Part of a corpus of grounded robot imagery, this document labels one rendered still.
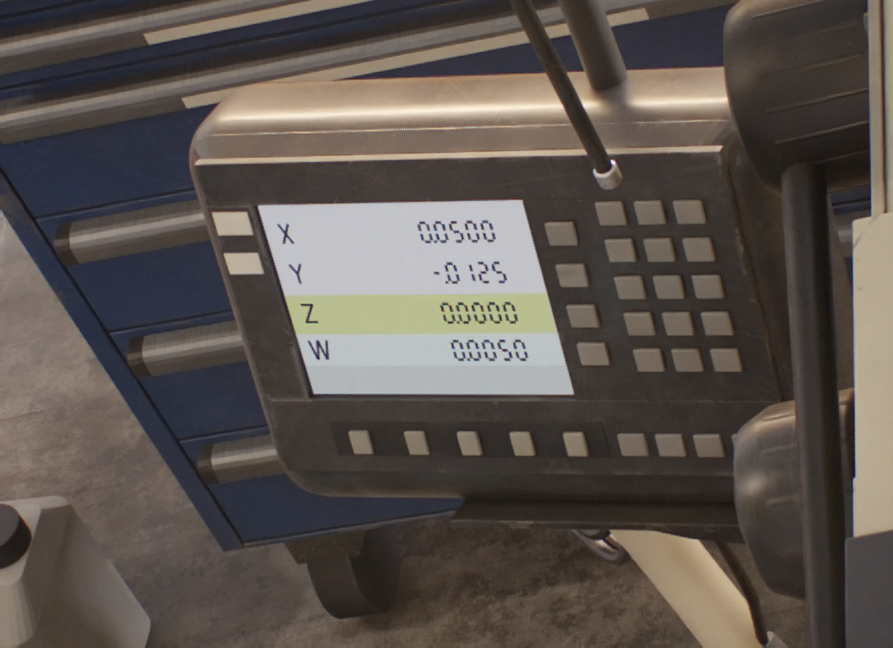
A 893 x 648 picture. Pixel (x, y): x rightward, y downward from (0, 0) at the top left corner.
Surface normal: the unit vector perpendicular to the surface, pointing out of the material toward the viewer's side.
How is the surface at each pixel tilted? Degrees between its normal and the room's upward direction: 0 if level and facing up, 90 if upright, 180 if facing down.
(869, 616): 0
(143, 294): 90
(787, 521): 51
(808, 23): 11
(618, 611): 0
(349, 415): 71
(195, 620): 0
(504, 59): 90
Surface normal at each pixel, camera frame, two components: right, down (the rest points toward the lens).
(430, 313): -0.39, 0.51
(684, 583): -0.18, 0.18
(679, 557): 0.15, -0.05
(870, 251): -0.36, -0.64
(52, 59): -0.11, 0.75
